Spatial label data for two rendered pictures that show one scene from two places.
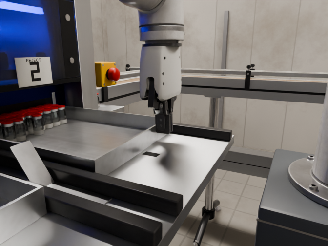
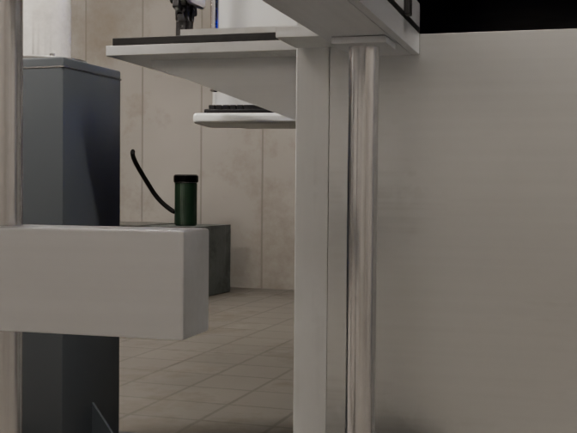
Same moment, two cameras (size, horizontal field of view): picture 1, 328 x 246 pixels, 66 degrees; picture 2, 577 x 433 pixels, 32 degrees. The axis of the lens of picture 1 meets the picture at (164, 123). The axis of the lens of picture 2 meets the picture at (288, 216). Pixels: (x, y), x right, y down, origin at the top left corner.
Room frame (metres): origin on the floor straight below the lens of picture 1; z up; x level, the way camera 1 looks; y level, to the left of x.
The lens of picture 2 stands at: (2.58, -0.14, 0.59)
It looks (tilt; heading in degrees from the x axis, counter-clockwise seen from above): 2 degrees down; 170
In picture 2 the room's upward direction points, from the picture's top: straight up
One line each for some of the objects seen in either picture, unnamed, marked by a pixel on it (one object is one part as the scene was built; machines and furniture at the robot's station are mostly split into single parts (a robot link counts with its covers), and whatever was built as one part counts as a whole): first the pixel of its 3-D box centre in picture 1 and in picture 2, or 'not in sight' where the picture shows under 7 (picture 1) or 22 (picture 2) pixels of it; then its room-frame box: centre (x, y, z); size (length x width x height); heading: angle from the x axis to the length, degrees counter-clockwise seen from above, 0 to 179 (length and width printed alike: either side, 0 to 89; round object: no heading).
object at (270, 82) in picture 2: not in sight; (230, 91); (0.56, 0.09, 0.80); 0.34 x 0.03 x 0.13; 64
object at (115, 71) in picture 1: (112, 74); not in sight; (0.78, 0.15, 1.00); 0.04 x 0.04 x 0.04; 64
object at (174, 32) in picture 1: (162, 35); not in sight; (0.51, 0.00, 1.09); 0.09 x 0.08 x 0.03; 154
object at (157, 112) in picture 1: (160, 118); not in sight; (0.49, 0.01, 0.93); 0.03 x 0.03 x 0.07; 64
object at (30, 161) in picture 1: (59, 172); not in sight; (0.30, 0.14, 0.91); 0.14 x 0.03 x 0.06; 65
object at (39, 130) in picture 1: (37, 124); not in sight; (0.55, 0.28, 0.91); 0.02 x 0.02 x 0.05
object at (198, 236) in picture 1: (208, 218); not in sight; (1.35, -0.27, 0.07); 0.50 x 0.08 x 0.14; 154
